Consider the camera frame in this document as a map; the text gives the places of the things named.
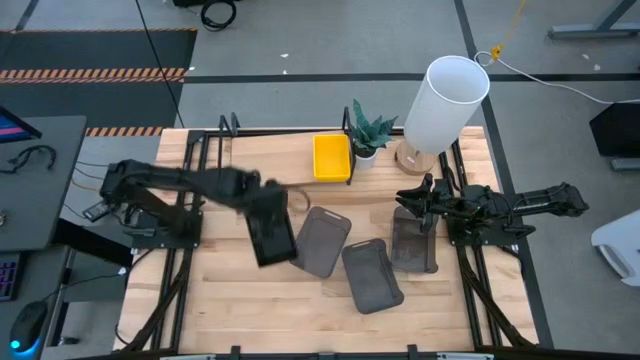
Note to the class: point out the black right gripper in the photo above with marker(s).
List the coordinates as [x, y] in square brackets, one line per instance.
[447, 202]

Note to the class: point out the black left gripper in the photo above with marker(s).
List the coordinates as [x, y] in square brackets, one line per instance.
[260, 192]

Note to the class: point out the black slotted plastic basket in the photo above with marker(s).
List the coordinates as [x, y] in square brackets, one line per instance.
[275, 247]

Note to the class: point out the grey transparent plastic bin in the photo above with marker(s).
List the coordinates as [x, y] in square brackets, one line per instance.
[412, 247]
[372, 277]
[322, 245]

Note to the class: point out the yellow plastic basket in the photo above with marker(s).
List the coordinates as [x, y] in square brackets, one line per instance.
[331, 159]

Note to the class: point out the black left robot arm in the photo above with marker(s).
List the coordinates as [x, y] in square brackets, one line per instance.
[165, 180]

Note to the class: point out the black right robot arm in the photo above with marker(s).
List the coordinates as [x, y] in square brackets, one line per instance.
[545, 200]

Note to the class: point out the green plant in white pot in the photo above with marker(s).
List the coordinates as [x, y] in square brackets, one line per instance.
[369, 132]

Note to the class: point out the white lamp with wooden base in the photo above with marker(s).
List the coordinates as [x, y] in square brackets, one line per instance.
[445, 110]

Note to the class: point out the small black device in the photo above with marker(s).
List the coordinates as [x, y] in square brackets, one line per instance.
[97, 211]

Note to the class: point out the white chair base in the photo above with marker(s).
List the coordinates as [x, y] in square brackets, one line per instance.
[620, 240]

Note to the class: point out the black box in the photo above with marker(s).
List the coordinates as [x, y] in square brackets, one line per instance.
[617, 130]

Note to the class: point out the grey desk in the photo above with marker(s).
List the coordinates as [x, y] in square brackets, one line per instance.
[45, 210]

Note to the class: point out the black mat with hazard stripes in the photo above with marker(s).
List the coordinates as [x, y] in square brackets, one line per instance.
[100, 50]

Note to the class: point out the grey table leg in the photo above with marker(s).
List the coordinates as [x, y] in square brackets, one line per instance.
[590, 31]

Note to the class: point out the black computer mouse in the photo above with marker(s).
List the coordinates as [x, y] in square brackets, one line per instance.
[27, 325]

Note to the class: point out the black keyboard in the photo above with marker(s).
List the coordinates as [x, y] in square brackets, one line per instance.
[7, 277]

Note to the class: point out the computer monitor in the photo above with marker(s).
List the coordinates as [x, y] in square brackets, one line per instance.
[15, 127]

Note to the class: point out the wooden shelf with black frame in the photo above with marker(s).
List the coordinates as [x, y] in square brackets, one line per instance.
[270, 155]

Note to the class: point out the black aluminium table frame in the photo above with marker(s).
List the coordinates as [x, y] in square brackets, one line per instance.
[181, 300]

